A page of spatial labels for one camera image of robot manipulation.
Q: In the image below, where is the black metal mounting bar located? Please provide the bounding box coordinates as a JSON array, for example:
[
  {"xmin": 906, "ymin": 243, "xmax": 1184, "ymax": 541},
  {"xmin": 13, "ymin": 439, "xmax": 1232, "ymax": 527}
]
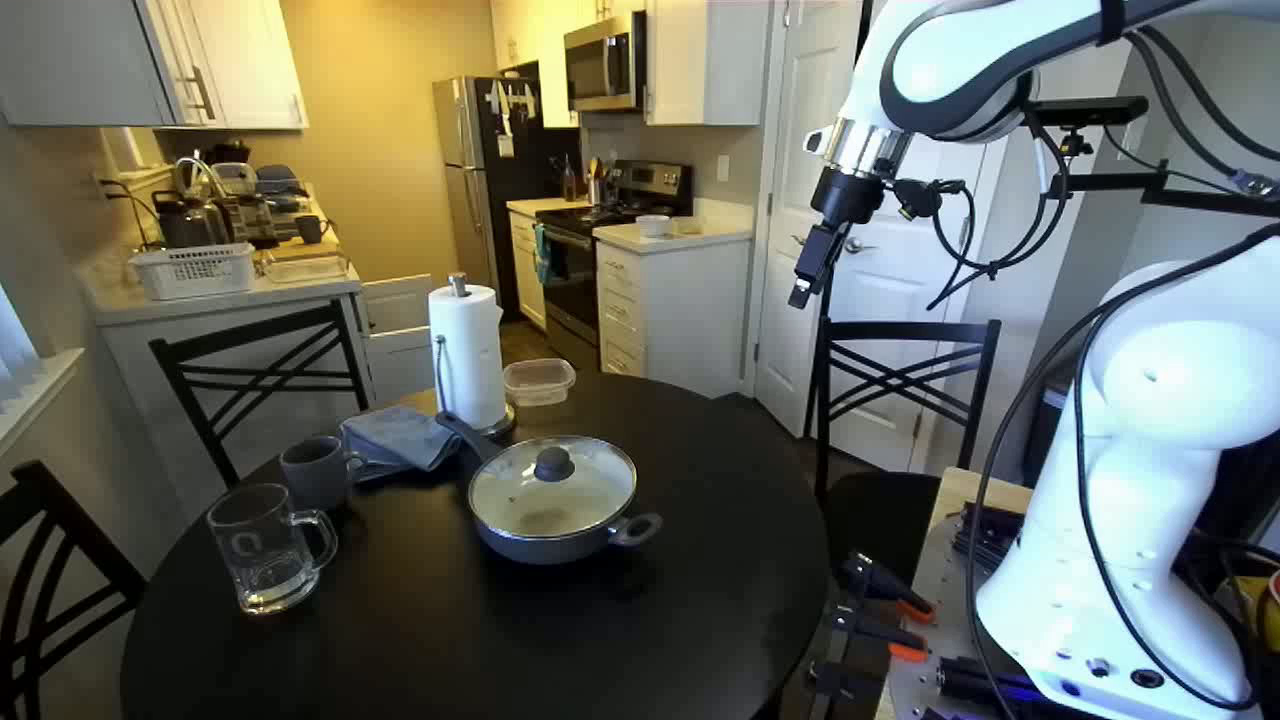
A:
[{"xmin": 1020, "ymin": 90, "xmax": 1280, "ymax": 219}]

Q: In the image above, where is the black metal chair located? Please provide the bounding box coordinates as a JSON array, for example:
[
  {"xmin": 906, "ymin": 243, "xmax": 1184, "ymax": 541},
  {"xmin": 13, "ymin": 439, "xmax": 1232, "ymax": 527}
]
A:
[
  {"xmin": 799, "ymin": 313, "xmax": 1002, "ymax": 550},
  {"xmin": 0, "ymin": 455, "xmax": 150, "ymax": 720},
  {"xmin": 144, "ymin": 294, "xmax": 371, "ymax": 490}
]

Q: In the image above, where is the black and steel refrigerator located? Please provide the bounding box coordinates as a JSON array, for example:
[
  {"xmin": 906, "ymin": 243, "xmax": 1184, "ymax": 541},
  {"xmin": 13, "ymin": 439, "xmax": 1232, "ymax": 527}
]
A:
[{"xmin": 427, "ymin": 56, "xmax": 553, "ymax": 329}]

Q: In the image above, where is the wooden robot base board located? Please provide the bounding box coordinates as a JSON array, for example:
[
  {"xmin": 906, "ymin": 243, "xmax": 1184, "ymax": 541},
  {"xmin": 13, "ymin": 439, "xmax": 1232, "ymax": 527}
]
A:
[{"xmin": 870, "ymin": 465, "xmax": 1038, "ymax": 720}]

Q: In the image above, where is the blue folded cloth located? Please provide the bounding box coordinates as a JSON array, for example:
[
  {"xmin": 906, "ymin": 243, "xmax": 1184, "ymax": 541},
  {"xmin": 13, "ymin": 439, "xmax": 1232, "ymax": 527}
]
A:
[{"xmin": 334, "ymin": 403, "xmax": 465, "ymax": 481}]

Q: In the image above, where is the glass lid with dark knob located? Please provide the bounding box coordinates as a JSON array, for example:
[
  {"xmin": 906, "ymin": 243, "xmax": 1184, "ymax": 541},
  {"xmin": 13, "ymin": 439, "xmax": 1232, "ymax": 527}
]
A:
[{"xmin": 465, "ymin": 433, "xmax": 645, "ymax": 541}]

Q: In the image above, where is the clear plastic storage bin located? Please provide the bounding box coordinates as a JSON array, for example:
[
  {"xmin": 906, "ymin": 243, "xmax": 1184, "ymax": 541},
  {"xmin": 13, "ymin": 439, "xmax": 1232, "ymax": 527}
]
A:
[{"xmin": 122, "ymin": 239, "xmax": 261, "ymax": 303}]

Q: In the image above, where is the white paper towel roll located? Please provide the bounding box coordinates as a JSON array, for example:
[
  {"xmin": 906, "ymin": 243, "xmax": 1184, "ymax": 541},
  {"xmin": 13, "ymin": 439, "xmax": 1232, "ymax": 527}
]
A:
[{"xmin": 424, "ymin": 270, "xmax": 514, "ymax": 439}]

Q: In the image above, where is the black base cable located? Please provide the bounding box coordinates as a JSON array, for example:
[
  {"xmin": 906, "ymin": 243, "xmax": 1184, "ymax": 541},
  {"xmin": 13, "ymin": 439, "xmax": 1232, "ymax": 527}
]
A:
[{"xmin": 955, "ymin": 216, "xmax": 1280, "ymax": 717}]

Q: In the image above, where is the clear glass mug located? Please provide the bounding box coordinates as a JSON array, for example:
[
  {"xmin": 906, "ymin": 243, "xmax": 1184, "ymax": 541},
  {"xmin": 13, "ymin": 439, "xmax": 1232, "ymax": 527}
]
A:
[{"xmin": 205, "ymin": 481, "xmax": 342, "ymax": 621}]

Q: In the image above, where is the white panel door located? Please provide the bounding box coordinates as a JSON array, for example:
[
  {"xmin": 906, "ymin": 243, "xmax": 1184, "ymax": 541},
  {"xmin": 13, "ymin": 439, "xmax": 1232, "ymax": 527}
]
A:
[{"xmin": 746, "ymin": 0, "xmax": 1011, "ymax": 477}]

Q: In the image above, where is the black clamp with orange grip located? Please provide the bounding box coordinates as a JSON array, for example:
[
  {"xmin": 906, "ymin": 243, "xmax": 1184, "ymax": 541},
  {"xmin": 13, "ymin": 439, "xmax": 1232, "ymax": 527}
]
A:
[
  {"xmin": 820, "ymin": 599, "xmax": 933, "ymax": 673},
  {"xmin": 836, "ymin": 542, "xmax": 940, "ymax": 632}
]

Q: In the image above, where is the black kitchen stove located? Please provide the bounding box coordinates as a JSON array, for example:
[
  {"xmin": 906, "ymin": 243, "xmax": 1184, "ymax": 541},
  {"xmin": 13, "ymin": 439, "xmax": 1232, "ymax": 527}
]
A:
[{"xmin": 535, "ymin": 157, "xmax": 698, "ymax": 370}]

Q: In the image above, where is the gray ceramic mug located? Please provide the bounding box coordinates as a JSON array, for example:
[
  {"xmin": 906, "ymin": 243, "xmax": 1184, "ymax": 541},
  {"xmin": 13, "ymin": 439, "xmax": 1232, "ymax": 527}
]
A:
[{"xmin": 274, "ymin": 433, "xmax": 358, "ymax": 517}]

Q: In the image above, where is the white kitchen counter peninsula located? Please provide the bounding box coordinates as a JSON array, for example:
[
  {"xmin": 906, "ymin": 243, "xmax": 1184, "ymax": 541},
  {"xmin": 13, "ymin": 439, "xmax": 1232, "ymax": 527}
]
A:
[{"xmin": 74, "ymin": 252, "xmax": 368, "ymax": 522}]

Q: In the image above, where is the dark coffee maker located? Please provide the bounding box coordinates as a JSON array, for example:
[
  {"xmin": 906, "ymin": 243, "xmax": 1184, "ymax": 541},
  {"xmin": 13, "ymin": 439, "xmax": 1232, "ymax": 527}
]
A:
[{"xmin": 147, "ymin": 149, "xmax": 239, "ymax": 252}]

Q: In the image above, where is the tall white wall cabinet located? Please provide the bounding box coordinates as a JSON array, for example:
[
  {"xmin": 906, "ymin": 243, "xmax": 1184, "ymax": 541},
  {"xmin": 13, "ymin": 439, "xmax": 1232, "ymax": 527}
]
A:
[{"xmin": 645, "ymin": 0, "xmax": 774, "ymax": 131}]

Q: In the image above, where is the gray pan with white inside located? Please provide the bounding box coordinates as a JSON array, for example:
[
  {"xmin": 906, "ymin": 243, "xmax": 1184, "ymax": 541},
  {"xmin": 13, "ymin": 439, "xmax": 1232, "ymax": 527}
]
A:
[{"xmin": 465, "ymin": 436, "xmax": 666, "ymax": 568}]

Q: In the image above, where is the stainless steel microwave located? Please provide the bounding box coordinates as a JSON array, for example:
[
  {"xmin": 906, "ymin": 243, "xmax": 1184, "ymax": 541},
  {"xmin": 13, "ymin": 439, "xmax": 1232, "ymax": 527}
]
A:
[{"xmin": 560, "ymin": 7, "xmax": 650, "ymax": 121}]

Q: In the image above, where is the clear plastic food container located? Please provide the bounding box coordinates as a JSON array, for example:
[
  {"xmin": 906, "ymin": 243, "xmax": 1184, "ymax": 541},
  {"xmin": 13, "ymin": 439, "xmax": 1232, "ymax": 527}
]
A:
[{"xmin": 499, "ymin": 352, "xmax": 578, "ymax": 410}]

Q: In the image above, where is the white upper wall cabinet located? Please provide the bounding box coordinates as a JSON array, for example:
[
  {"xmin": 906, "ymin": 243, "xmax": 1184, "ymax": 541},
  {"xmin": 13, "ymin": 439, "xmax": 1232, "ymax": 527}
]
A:
[{"xmin": 0, "ymin": 0, "xmax": 313, "ymax": 137}]

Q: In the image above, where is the black wrist cable bundle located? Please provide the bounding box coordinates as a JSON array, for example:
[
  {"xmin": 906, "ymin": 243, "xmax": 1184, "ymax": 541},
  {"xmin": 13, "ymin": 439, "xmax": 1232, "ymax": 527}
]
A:
[{"xmin": 887, "ymin": 115, "xmax": 1080, "ymax": 315}]

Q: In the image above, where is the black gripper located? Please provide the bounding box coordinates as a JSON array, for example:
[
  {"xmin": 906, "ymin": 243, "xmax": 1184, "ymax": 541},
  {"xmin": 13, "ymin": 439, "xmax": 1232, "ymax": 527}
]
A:
[{"xmin": 785, "ymin": 160, "xmax": 893, "ymax": 313}]

